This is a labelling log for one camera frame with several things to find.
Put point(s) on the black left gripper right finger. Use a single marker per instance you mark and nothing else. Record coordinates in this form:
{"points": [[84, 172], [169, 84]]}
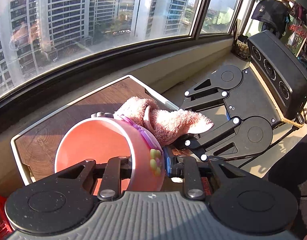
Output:
{"points": [[239, 200]]}

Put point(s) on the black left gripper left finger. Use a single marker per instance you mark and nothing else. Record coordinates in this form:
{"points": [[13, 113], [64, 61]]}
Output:
{"points": [[67, 199]]}

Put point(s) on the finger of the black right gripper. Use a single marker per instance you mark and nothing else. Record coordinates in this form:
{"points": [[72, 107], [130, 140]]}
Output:
{"points": [[234, 140], [213, 90]]}

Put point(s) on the pink Barbie cup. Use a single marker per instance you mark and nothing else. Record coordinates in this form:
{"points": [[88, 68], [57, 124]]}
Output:
{"points": [[103, 138]]}

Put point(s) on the pink fluffy towel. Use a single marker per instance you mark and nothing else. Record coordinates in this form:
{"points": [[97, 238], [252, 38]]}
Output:
{"points": [[166, 126]]}

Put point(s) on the dark plant pot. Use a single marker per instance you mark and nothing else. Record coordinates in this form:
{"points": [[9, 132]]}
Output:
{"points": [[240, 48]]}

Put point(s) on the wooden tray white rim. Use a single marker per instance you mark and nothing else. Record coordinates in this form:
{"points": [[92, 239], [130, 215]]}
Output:
{"points": [[35, 147]]}

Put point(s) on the red plastic basket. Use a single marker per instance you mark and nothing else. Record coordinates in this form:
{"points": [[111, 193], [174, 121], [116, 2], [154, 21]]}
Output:
{"points": [[5, 228]]}

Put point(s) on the black cap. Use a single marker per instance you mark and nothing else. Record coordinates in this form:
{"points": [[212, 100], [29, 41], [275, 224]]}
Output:
{"points": [[274, 16]]}

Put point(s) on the black window frame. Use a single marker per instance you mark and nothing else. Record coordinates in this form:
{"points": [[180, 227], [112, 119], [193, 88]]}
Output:
{"points": [[43, 43]]}

